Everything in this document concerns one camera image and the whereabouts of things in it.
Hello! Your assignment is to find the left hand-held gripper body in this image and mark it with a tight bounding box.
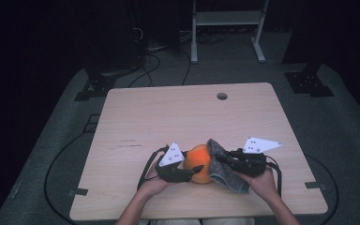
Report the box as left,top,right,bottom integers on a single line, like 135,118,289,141
155,142,194,184

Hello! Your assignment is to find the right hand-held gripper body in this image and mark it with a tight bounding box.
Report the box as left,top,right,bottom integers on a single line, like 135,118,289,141
232,136,284,178

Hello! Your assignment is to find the orange plush toy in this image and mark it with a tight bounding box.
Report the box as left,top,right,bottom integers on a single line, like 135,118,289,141
182,143,215,185

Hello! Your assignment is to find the grey cloth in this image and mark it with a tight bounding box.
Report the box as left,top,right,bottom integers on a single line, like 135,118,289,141
205,138,251,194

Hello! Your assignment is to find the person's left hand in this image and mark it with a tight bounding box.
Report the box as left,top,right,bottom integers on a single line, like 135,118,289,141
136,163,173,198

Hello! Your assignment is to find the person's right hand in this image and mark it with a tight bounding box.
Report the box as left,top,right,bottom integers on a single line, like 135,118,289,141
237,167,279,204

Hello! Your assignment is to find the black stand base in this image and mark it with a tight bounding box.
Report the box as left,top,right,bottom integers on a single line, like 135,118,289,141
284,62,336,98
74,69,120,102

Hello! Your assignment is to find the white metal stand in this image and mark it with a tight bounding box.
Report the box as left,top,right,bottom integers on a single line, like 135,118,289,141
190,0,270,65

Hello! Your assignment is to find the right hand-held gripper cable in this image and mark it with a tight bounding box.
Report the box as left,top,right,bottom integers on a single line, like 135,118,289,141
265,155,283,198

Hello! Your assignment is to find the straight black background cable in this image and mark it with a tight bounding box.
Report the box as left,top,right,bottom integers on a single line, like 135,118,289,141
181,50,192,86

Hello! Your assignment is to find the looped black background cable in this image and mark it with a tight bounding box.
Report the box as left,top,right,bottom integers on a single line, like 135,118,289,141
127,52,162,88

